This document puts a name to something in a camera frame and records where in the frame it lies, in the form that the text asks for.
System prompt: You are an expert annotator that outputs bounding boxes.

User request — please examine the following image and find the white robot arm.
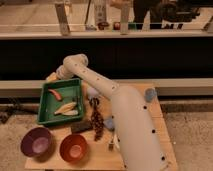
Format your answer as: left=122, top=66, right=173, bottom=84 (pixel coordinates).
left=56, top=54, right=169, bottom=171

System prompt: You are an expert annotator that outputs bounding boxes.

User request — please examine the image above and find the orange bowl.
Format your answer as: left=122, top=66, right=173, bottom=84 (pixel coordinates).
left=59, top=134, right=88, bottom=163

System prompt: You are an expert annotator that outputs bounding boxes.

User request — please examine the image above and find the dark brown block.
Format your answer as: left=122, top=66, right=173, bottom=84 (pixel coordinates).
left=71, top=120, right=92, bottom=133

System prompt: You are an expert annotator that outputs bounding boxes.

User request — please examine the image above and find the blue round object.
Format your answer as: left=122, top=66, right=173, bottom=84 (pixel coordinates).
left=145, top=88, right=157, bottom=103

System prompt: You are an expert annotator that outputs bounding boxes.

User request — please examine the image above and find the purple bowl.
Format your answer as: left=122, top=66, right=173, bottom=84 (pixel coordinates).
left=20, top=127, right=52, bottom=157

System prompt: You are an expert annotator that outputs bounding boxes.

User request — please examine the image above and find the red chili pepper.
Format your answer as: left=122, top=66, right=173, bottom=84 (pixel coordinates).
left=48, top=89, right=62, bottom=101

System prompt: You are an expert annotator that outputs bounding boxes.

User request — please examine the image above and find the green plastic tray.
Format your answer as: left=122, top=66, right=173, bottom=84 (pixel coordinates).
left=37, top=78, right=85, bottom=126

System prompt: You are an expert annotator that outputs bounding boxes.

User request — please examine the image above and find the yellow corn cob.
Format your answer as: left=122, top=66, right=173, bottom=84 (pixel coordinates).
left=54, top=102, right=76, bottom=115

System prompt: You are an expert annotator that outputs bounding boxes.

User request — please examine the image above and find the light blue small block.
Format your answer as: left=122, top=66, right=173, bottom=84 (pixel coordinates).
left=104, top=117, right=115, bottom=131

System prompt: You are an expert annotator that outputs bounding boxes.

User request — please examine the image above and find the pale white vegetable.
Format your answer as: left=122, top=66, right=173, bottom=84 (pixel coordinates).
left=62, top=110, right=78, bottom=116

